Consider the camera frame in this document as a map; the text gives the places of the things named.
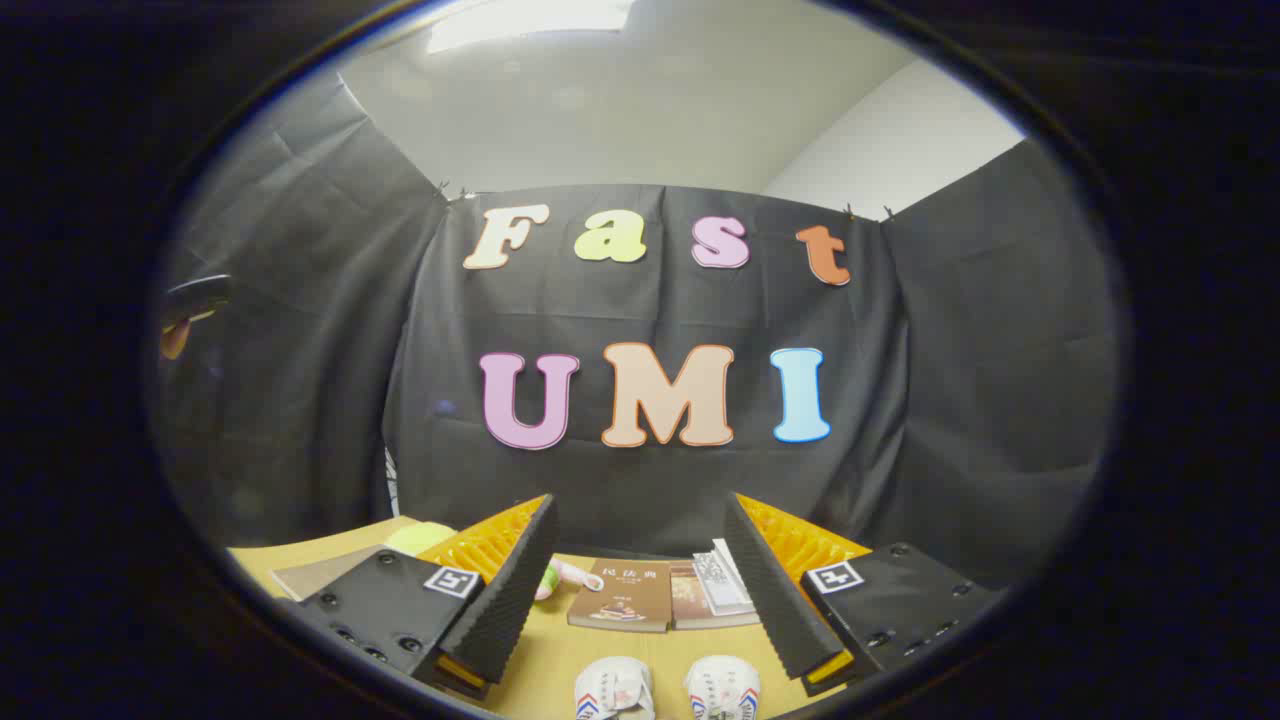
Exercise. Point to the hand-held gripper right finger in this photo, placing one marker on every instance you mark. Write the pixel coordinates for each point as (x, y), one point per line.
(775, 600)

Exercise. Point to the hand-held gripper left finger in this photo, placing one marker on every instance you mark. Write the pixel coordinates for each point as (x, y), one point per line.
(505, 600)

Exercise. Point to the white canvas shoe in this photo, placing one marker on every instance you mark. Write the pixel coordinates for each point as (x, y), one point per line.
(722, 690)
(613, 690)

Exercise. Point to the brown cardboard storage box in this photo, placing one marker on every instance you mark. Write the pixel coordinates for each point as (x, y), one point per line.
(320, 575)

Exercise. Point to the pink and green plush toy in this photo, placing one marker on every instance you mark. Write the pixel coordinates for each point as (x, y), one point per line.
(562, 578)

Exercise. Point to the white book with patterned cover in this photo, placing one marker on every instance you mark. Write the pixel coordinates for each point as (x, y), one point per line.
(712, 585)

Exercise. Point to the brown book with beige cover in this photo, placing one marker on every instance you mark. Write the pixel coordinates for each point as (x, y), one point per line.
(685, 600)

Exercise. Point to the yellow plush toy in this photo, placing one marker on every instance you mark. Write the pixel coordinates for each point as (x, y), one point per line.
(420, 538)

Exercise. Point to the brown book with picture cover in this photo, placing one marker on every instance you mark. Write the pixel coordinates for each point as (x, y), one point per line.
(620, 600)

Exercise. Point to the black backdrop cloth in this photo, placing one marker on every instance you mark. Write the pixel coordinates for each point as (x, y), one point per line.
(450, 330)

